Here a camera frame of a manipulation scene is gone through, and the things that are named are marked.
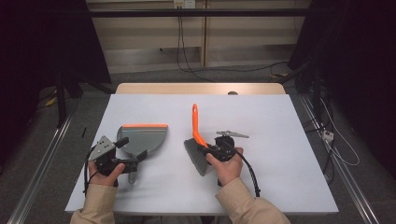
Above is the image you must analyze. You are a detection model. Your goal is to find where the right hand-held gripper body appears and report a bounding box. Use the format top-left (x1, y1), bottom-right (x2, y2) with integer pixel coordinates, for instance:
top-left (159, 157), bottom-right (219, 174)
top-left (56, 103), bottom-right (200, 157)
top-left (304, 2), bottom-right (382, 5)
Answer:
top-left (214, 130), bottom-right (250, 162)

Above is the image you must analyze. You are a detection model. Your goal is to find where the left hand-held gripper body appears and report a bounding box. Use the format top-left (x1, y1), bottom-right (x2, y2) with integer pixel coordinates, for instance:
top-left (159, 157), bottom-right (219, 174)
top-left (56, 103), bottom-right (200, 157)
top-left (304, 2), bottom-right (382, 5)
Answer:
top-left (88, 134), bottom-right (139, 176)

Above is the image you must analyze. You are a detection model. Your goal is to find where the grey dustpan with orange edge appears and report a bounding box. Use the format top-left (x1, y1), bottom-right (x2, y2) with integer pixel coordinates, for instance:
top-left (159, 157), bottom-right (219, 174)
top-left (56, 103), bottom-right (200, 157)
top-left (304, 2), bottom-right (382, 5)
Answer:
top-left (116, 123), bottom-right (169, 185)

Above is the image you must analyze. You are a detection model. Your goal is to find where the orange brush with grey bristles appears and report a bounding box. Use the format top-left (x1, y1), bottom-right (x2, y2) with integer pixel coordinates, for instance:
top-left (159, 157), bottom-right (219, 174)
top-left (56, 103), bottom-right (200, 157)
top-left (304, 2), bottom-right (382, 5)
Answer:
top-left (183, 103), bottom-right (216, 177)

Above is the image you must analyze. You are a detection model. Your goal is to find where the person's right hand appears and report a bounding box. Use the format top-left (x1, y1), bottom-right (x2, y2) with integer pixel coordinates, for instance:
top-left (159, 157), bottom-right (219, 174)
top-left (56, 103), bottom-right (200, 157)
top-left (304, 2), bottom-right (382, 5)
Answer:
top-left (205, 148), bottom-right (245, 187)

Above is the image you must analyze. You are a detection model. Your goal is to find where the person's left hand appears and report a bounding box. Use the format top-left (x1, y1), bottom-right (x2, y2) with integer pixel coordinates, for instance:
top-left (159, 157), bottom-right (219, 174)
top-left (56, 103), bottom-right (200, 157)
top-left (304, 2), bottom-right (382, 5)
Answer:
top-left (88, 161), bottom-right (125, 187)

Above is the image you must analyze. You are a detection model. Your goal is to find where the white table sheet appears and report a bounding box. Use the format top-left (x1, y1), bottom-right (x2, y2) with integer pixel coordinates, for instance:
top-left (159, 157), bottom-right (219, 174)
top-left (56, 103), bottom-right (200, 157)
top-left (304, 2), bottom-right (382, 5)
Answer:
top-left (64, 93), bottom-right (340, 216)

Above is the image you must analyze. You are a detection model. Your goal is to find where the black metal stand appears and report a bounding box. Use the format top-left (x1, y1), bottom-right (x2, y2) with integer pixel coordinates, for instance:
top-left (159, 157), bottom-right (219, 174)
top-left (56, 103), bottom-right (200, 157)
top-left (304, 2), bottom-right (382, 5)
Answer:
top-left (278, 60), bottom-right (323, 119)
top-left (54, 70), bottom-right (85, 129)

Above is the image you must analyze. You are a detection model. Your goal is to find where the wooden table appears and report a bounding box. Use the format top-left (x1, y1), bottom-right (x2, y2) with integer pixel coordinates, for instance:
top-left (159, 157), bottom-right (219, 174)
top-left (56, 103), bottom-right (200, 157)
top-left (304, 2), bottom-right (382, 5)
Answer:
top-left (115, 82), bottom-right (287, 95)

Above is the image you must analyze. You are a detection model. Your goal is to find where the person's lap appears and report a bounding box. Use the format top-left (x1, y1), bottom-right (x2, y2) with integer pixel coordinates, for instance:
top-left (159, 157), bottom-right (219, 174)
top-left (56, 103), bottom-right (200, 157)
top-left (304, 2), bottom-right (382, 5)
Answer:
top-left (113, 215), bottom-right (220, 224)

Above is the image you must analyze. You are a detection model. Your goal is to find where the beige wooden shelf unit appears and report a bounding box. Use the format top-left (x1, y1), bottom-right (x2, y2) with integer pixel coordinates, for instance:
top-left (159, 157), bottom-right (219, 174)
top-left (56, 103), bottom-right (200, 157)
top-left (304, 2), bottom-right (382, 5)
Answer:
top-left (85, 0), bottom-right (312, 75)

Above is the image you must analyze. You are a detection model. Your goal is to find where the black curtain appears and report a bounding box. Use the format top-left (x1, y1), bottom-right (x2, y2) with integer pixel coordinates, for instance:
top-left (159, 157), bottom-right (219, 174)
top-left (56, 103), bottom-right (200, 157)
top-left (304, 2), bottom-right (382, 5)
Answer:
top-left (288, 0), bottom-right (396, 179)
top-left (0, 0), bottom-right (112, 166)

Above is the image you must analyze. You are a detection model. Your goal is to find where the black horizontal bar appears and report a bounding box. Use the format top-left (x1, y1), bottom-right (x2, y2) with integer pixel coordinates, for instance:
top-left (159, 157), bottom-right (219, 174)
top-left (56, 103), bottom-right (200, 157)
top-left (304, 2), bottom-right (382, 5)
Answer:
top-left (88, 8), bottom-right (312, 18)

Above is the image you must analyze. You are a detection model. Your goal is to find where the left hand-held gripper cable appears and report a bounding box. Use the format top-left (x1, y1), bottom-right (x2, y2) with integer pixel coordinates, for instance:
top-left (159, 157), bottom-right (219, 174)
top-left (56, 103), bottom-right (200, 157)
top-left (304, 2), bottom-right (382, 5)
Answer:
top-left (83, 146), bottom-right (98, 197)

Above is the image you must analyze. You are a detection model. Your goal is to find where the hand-held gripper cable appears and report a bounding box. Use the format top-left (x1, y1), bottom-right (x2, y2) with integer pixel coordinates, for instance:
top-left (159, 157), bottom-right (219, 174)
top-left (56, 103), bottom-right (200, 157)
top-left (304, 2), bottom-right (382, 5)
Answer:
top-left (228, 143), bottom-right (262, 199)
top-left (83, 146), bottom-right (98, 197)

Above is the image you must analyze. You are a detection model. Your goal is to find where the right hand-held gripper cable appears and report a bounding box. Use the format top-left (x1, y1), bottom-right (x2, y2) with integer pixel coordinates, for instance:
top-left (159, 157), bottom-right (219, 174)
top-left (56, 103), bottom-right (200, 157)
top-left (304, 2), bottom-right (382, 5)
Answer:
top-left (228, 143), bottom-right (262, 199)

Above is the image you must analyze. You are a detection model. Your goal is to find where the aluminium rail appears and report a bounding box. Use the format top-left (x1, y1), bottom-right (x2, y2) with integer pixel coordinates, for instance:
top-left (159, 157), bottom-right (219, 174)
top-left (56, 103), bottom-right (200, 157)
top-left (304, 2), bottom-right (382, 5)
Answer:
top-left (298, 94), bottom-right (381, 224)
top-left (7, 115), bottom-right (74, 224)

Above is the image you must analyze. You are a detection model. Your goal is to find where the black hanging cable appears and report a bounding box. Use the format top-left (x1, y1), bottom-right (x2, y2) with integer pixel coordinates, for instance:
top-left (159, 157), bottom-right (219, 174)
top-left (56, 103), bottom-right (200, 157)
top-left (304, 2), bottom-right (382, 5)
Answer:
top-left (176, 7), bottom-right (216, 83)
top-left (180, 17), bottom-right (289, 73)

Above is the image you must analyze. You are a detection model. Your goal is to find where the white cable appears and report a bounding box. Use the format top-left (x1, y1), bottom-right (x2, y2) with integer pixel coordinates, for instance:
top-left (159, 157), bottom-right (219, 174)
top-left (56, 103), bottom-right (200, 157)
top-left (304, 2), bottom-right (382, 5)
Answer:
top-left (320, 97), bottom-right (361, 167)

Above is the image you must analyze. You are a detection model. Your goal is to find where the white wall socket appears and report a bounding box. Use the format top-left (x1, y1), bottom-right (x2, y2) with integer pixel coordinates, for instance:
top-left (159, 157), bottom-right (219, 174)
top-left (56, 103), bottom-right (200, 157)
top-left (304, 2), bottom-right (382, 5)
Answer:
top-left (173, 0), bottom-right (196, 9)

